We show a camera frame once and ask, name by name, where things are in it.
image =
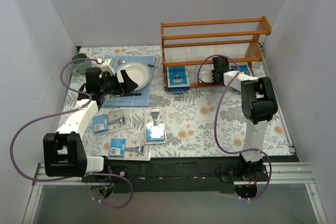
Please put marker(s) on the white paper plate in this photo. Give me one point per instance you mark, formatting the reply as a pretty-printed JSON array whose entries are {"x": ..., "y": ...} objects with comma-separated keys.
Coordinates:
[{"x": 139, "y": 72}]

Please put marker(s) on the black handled fork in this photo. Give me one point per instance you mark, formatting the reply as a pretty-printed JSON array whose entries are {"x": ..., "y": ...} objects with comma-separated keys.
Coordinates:
[{"x": 111, "y": 96}]

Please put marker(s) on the floral table mat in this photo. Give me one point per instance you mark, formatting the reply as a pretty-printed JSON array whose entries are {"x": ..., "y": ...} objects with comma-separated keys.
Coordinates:
[{"x": 189, "y": 117}]

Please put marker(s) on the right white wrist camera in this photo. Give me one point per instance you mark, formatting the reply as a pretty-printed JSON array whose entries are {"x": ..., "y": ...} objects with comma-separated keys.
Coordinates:
[{"x": 205, "y": 76}]

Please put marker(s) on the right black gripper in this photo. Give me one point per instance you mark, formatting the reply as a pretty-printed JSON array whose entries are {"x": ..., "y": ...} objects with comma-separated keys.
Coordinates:
[{"x": 213, "y": 75}]

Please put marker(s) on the orange wooden shelf rack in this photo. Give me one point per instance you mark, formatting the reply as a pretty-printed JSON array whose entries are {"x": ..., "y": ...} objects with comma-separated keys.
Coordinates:
[{"x": 191, "y": 43}]

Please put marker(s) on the razor blister pack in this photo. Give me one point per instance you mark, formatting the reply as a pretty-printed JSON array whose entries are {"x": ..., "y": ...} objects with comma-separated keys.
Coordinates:
[
  {"x": 112, "y": 122},
  {"x": 154, "y": 126},
  {"x": 128, "y": 149}
]

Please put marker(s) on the blue checked cloth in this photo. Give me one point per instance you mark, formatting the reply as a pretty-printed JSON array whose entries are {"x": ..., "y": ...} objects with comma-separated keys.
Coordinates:
[{"x": 138, "y": 101}]

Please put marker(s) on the white blue harrys razor box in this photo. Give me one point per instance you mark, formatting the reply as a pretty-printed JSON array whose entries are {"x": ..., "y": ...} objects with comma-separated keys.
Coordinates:
[{"x": 243, "y": 66}]

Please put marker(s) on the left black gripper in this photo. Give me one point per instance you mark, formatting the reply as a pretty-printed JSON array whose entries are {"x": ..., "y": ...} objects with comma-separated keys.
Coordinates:
[{"x": 121, "y": 85}]

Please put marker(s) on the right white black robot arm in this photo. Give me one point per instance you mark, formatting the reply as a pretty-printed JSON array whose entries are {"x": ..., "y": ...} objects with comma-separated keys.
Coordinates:
[{"x": 259, "y": 105}]

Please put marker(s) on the green ceramic mug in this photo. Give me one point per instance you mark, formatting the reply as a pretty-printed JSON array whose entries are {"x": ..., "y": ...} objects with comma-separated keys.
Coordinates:
[{"x": 81, "y": 64}]

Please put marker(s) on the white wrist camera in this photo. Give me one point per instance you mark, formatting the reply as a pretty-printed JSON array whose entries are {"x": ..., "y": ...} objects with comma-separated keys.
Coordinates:
[
  {"x": 107, "y": 66},
  {"x": 205, "y": 76}
]

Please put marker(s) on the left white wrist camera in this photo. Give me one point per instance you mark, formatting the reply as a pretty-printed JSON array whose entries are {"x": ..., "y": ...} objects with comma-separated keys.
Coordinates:
[{"x": 107, "y": 66}]

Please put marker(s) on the aluminium frame rail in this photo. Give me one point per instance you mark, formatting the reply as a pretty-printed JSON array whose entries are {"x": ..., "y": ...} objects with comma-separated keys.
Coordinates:
[{"x": 279, "y": 172}]

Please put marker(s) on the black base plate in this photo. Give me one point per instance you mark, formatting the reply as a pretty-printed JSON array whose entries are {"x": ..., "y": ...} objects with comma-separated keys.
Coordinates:
[{"x": 183, "y": 174}]

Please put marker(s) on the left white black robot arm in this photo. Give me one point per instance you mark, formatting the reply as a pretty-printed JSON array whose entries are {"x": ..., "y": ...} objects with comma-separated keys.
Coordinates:
[{"x": 64, "y": 153}]

